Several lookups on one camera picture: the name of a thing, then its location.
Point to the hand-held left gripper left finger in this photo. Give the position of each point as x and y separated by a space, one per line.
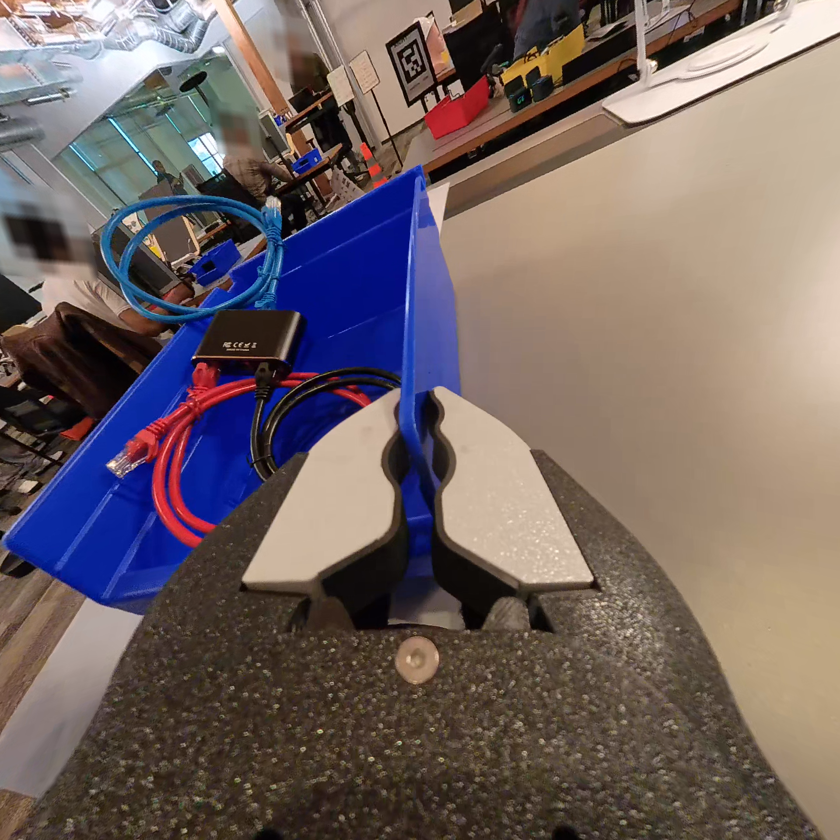
328 512

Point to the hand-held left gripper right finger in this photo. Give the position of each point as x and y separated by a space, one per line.
519 512

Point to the black ethernet adapter hub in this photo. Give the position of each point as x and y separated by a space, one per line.
250 337

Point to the blue plastic bin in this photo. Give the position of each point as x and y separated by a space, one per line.
368 289

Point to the brown jacket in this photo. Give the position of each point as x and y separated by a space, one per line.
66 361

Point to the orange traffic cone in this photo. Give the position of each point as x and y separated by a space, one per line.
373 164

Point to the wooden work table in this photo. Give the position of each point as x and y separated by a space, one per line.
551 127

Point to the red plastic bin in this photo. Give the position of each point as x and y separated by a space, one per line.
460 112

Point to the black box with green display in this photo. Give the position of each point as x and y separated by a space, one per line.
525 89

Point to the white sign board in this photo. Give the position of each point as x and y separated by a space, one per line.
361 72

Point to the black disc lamp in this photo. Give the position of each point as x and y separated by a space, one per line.
194 82

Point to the instruction sheet on stand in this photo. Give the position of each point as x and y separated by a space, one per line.
683 92

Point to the yellow and black boxes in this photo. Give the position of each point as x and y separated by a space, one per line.
549 55

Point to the black and white tag board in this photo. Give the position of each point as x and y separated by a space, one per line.
410 59

